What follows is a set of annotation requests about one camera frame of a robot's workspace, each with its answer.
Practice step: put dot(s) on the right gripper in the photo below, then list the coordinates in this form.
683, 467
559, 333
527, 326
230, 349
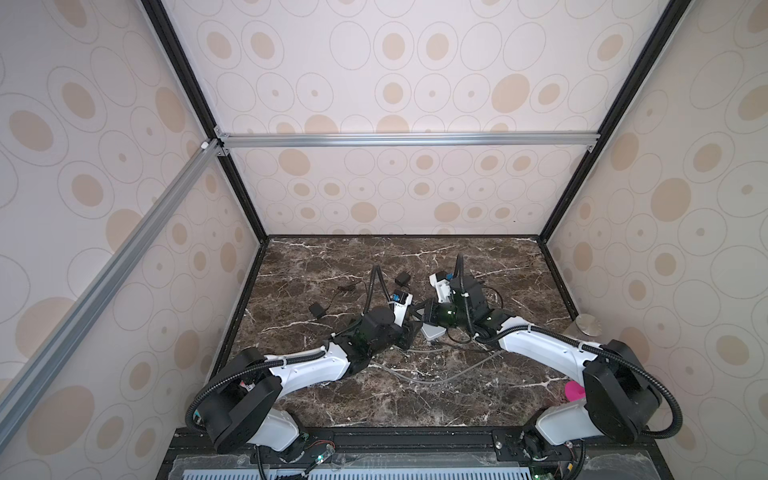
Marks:
431, 312

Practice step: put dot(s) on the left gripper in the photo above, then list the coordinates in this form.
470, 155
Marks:
406, 333

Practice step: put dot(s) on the white rectangular box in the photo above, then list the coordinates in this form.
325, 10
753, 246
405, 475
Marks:
432, 333

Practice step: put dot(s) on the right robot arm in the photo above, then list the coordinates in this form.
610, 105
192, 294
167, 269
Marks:
622, 401

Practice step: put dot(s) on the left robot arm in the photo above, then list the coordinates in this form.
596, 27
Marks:
236, 407

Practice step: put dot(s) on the black power adapter far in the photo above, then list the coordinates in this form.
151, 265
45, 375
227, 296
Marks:
403, 279

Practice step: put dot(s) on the black power adapter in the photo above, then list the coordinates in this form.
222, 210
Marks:
317, 310
403, 279

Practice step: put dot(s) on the black power adapter near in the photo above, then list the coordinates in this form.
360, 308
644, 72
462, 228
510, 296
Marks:
317, 310

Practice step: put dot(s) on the pink silicone funnel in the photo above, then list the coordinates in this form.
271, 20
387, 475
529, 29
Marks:
574, 391

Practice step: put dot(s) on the aluminium crossbar back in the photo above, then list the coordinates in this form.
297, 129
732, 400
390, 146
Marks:
439, 139

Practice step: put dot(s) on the aluminium crossbar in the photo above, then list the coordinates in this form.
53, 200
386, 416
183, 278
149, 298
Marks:
40, 371
439, 139

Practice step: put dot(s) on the aluminium crossbar left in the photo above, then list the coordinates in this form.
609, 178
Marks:
40, 371

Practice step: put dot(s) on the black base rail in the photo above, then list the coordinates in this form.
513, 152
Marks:
415, 453

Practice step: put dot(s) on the black corner frame post left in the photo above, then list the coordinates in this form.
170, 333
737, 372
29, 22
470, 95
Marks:
161, 24

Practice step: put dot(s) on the black corner frame post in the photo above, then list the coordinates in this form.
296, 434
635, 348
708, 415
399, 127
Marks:
649, 54
161, 24

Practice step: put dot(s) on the black corner frame post right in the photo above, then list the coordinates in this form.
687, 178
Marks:
649, 54

